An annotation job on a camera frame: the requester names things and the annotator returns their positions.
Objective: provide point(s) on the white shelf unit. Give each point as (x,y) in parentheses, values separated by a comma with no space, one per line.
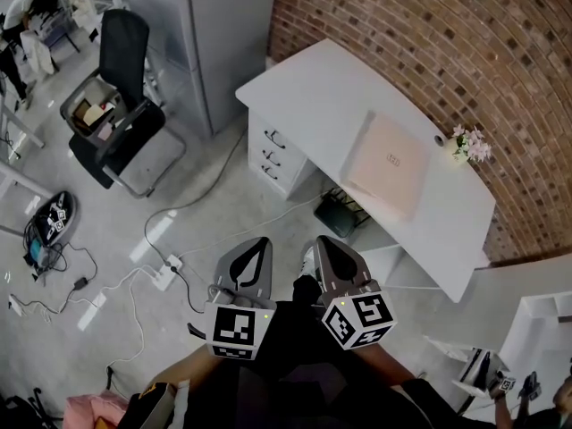
(540,329)

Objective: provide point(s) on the black mesh office chair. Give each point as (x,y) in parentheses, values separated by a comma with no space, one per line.
(123,56)

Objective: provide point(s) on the black and yellow bag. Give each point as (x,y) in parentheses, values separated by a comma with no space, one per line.
(152,405)

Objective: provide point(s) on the white desk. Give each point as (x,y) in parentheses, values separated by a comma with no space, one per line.
(322,92)

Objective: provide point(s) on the white power strip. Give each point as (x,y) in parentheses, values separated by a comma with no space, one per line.
(167,271)

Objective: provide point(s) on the small white adapter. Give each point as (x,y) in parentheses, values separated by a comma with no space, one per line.
(15,305)

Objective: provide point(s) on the grey bin with papers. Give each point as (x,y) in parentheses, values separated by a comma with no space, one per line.
(94,114)

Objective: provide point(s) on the black power adapter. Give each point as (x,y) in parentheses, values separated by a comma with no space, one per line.
(80,283)

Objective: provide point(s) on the pink cloth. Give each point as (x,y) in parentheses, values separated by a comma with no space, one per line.
(89,409)

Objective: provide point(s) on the round grey basket with gear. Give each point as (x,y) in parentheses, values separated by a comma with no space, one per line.
(56,219)

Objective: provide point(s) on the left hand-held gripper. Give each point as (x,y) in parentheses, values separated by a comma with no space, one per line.
(243,293)

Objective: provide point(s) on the person's right forearm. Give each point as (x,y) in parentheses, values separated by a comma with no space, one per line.
(389,367)

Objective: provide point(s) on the white bag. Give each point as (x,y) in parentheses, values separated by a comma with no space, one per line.
(38,54)

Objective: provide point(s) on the small grey round desk grommet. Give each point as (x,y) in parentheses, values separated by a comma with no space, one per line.
(439,140)

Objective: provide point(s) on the grey metal cabinet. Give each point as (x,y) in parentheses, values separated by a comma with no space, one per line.
(223,38)

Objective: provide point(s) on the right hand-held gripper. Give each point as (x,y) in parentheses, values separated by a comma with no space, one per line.
(357,315)

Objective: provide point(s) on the pink flowers in white pot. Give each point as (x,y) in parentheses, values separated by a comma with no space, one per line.
(469,145)

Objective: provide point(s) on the pink folder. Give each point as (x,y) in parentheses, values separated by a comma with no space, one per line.
(386,163)

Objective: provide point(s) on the person's white shoe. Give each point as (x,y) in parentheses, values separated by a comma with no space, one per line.
(308,259)

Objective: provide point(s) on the person's left forearm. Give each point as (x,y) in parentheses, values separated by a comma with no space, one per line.
(187,367)

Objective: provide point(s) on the black router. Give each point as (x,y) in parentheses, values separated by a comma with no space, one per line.
(337,215)

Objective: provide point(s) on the white table frame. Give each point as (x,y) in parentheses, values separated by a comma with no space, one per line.
(18,181)

